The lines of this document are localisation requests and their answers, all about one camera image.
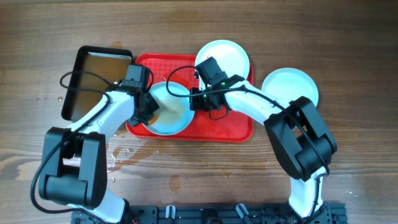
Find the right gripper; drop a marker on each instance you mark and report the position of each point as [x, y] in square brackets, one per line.
[196, 103]

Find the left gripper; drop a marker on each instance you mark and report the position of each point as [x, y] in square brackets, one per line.
[154, 106]

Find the orange green sponge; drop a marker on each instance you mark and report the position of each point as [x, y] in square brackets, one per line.
[152, 120]

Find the pale blue plate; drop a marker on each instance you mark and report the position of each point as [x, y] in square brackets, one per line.
[230, 57]
[174, 113]
[290, 84]

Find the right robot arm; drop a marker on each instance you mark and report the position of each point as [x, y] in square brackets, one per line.
[301, 141]

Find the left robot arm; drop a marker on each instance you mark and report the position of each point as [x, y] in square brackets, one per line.
[73, 168]

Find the red plastic tray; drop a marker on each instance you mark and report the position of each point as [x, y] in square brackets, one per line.
[235, 127]

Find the black water tray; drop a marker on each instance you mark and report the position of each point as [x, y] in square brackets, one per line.
[93, 66]

